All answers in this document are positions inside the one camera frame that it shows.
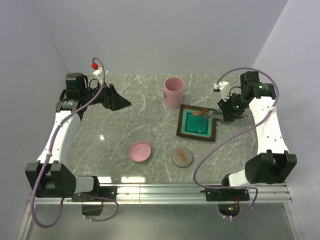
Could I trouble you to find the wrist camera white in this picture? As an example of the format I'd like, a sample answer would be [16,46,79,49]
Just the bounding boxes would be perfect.
[91,63,109,83]
[213,81,231,102]

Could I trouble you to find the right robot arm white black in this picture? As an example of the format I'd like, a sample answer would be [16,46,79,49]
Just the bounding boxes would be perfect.
[214,67,297,200]

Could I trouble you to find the grey lid with strap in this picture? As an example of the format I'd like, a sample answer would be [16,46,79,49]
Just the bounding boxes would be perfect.
[171,146,194,168]

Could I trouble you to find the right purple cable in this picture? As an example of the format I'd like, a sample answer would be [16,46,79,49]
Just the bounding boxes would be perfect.
[193,66,280,220]

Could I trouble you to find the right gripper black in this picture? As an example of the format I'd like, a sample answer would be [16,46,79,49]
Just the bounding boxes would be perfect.
[217,92,250,122]

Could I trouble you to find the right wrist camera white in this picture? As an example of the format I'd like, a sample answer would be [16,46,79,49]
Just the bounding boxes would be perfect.
[213,81,231,102]

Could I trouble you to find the aluminium rail frame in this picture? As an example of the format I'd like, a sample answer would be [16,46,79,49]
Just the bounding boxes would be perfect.
[15,74,305,240]

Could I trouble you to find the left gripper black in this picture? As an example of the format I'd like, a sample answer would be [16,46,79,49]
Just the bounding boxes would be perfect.
[81,79,131,111]

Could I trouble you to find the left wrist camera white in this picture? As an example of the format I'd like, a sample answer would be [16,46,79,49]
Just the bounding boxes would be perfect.
[91,63,109,83]

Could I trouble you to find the square teal black plate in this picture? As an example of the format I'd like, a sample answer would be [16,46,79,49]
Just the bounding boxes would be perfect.
[176,104,217,142]

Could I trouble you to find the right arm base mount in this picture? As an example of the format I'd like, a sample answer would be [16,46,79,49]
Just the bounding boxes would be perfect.
[201,188,250,218]

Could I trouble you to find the pink lid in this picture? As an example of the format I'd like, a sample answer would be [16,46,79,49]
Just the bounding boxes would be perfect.
[129,141,152,163]

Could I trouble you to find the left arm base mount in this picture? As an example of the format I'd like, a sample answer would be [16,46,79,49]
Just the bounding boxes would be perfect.
[71,186,118,219]

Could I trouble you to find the pink cup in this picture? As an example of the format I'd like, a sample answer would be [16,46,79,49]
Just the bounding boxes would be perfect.
[163,77,185,109]

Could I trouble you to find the metal tongs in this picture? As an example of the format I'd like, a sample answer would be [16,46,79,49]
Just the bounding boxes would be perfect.
[203,111,224,120]

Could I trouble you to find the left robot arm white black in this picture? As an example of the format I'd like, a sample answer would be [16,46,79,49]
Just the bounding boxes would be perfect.
[25,72,131,201]

